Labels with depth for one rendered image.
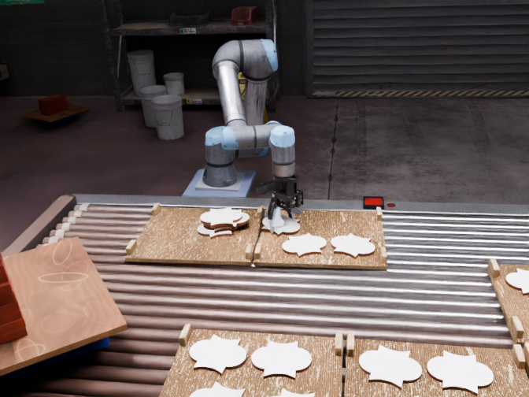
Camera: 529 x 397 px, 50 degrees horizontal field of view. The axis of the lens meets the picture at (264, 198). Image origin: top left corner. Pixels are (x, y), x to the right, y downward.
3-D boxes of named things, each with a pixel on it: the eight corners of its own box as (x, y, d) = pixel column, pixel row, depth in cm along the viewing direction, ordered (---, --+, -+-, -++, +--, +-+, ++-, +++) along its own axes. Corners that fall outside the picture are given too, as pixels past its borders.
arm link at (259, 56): (231, 146, 249) (235, 33, 210) (264, 143, 252) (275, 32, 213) (234, 164, 241) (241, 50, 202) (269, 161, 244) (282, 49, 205)
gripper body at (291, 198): (290, 214, 186) (289, 181, 180) (269, 208, 191) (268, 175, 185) (304, 205, 191) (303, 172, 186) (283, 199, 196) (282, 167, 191)
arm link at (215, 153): (204, 154, 246) (202, 124, 240) (234, 153, 249) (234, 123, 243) (207, 165, 236) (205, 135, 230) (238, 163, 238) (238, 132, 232)
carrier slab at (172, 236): (157, 211, 215) (157, 207, 214) (264, 213, 209) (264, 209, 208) (125, 261, 184) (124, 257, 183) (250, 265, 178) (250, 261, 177)
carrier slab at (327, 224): (267, 213, 209) (267, 209, 208) (380, 215, 203) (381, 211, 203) (253, 265, 178) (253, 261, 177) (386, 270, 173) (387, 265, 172)
